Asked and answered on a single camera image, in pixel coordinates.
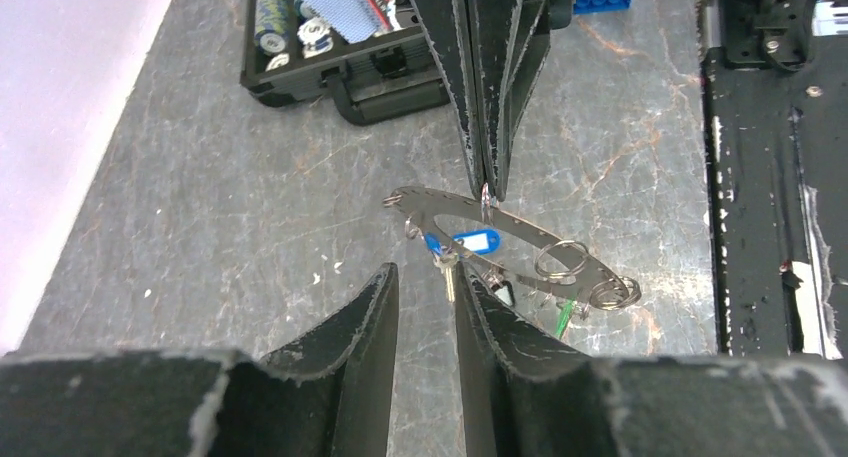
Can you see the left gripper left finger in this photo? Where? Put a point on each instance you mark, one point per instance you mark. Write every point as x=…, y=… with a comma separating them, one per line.
x=326, y=393

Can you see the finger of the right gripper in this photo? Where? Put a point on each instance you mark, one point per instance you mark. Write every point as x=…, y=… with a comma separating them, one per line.
x=527, y=41
x=463, y=36

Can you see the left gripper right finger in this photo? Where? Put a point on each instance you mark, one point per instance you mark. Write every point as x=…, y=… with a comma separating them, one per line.
x=525, y=393

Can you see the small blue key tag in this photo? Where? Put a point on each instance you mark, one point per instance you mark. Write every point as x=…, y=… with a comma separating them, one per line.
x=433, y=244

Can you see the black poker chip case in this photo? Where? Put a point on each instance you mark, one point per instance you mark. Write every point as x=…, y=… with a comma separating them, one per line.
x=369, y=56

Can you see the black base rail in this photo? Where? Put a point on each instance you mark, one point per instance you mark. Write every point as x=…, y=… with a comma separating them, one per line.
x=774, y=75

